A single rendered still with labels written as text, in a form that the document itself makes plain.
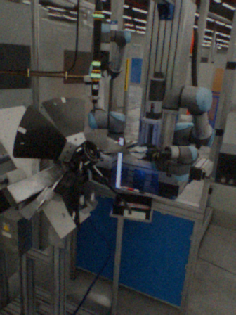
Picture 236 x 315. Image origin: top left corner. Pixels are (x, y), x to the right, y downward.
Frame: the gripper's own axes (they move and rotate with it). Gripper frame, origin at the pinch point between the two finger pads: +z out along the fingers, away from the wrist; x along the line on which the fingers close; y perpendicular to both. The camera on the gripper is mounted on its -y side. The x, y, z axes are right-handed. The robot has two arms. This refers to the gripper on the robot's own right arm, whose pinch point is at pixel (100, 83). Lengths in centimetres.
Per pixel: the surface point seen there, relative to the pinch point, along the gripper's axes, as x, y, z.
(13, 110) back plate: 17, -60, 13
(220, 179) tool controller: -85, -19, 41
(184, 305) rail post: -78, -16, 132
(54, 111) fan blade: -4, -55, 11
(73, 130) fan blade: -17, -56, 19
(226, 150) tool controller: -85, -20, 25
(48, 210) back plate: -17, -75, 54
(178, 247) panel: -68, -15, 91
